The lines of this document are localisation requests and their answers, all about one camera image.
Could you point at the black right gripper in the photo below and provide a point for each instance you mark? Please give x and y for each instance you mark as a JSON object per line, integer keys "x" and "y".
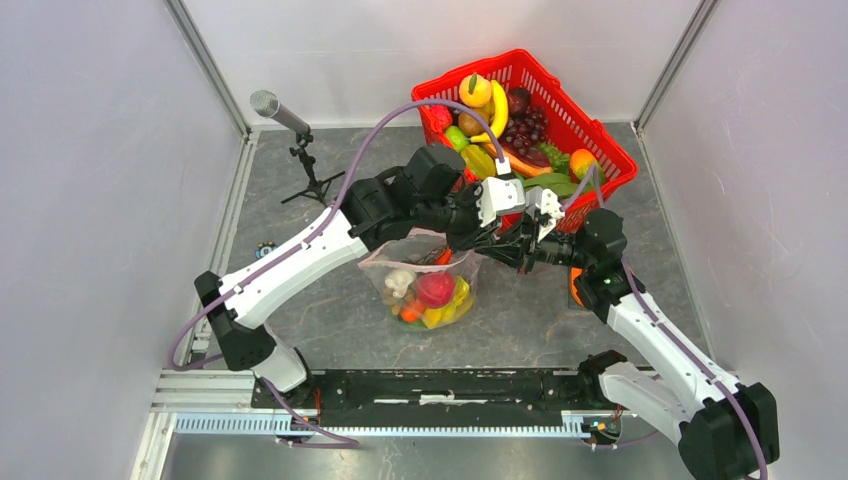
{"x": 521, "y": 253}

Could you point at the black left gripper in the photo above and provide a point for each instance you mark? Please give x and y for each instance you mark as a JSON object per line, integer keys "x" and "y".
{"x": 471, "y": 195}

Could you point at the yellow banana bunch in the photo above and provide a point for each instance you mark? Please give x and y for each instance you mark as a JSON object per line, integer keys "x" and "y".
{"x": 458, "y": 306}

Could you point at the clear pink zip top bag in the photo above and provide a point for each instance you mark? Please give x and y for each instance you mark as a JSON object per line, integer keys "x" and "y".
{"x": 404, "y": 253}

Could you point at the red apple toy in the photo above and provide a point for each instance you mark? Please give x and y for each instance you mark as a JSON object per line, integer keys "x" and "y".
{"x": 436, "y": 289}

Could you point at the white mushroom toy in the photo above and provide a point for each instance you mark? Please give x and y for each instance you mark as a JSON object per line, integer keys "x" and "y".
{"x": 398, "y": 281}

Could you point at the orange carrot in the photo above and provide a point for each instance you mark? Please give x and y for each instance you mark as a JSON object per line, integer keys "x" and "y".
{"x": 411, "y": 309}

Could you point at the brown twig nut bunch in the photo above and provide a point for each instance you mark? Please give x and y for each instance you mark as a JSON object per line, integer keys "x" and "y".
{"x": 394, "y": 304}

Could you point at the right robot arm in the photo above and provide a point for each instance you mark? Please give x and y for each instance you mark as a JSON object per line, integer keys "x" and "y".
{"x": 722, "y": 428}

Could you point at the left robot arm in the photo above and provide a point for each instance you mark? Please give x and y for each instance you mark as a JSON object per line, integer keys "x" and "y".
{"x": 373, "y": 212}

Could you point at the yellow green starfruit toy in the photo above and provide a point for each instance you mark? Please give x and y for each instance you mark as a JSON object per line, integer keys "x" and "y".
{"x": 478, "y": 162}

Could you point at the green lime toy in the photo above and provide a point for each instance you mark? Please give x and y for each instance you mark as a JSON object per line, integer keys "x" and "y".
{"x": 456, "y": 138}

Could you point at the green leaf vegetable toy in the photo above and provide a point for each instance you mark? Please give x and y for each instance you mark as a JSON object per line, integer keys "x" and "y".
{"x": 560, "y": 184}

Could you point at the papaya slice toy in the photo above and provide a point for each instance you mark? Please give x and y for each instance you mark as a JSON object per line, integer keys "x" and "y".
{"x": 525, "y": 165}

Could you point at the brown potato toy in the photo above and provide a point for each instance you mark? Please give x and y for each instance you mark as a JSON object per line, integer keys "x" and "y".
{"x": 469, "y": 126}

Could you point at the red strawberry toy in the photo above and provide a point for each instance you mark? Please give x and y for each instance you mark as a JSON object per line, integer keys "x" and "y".
{"x": 442, "y": 117}

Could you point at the dark grape bunch toy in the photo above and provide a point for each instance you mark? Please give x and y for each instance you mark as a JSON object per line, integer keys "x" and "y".
{"x": 527, "y": 123}

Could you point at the mango toy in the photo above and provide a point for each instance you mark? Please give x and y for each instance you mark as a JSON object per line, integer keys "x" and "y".
{"x": 581, "y": 160}

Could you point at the single yellow banana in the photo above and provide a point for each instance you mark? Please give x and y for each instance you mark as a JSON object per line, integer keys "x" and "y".
{"x": 499, "y": 118}

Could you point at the black microphone tripod stand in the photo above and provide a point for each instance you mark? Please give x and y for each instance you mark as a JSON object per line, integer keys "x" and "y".
{"x": 316, "y": 189}

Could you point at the eight ball sticker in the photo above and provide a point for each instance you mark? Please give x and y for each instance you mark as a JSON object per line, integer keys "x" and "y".
{"x": 264, "y": 248}

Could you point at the grey microphone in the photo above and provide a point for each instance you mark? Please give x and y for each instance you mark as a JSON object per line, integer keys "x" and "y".
{"x": 268, "y": 105}

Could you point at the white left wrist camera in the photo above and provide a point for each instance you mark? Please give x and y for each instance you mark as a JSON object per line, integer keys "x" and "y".
{"x": 501, "y": 194}

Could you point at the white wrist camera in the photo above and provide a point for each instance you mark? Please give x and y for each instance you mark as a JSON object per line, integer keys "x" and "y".
{"x": 501, "y": 194}
{"x": 544, "y": 209}

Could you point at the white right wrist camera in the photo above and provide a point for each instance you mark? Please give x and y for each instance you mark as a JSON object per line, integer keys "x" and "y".
{"x": 544, "y": 209}

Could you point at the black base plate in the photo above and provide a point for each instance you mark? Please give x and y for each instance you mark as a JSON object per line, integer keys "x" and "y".
{"x": 522, "y": 397}

